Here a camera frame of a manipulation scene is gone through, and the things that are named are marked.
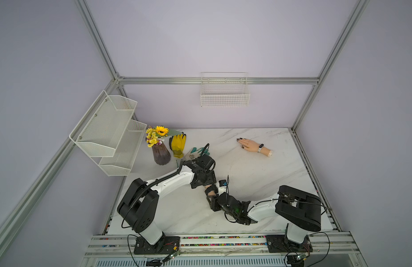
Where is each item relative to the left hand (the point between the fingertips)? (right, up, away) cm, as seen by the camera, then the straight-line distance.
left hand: (206, 183), depth 87 cm
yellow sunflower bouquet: (-25, +25, -5) cm, 36 cm away
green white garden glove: (-9, +15, +17) cm, 24 cm away
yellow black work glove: (-21, +21, +23) cm, 37 cm away
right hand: (+2, -9, +1) cm, 9 cm away
